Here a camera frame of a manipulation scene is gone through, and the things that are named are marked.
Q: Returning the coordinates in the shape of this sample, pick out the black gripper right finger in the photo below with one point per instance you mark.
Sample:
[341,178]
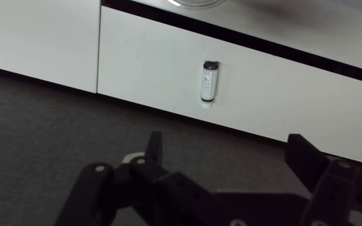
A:
[334,183]

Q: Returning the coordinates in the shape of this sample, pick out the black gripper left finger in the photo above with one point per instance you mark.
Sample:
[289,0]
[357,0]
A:
[100,191]

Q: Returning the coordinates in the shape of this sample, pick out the white bottle black cap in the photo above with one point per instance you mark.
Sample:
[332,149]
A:
[209,83]

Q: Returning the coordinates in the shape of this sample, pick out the clear glass bowl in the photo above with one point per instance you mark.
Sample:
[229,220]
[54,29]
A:
[195,4]

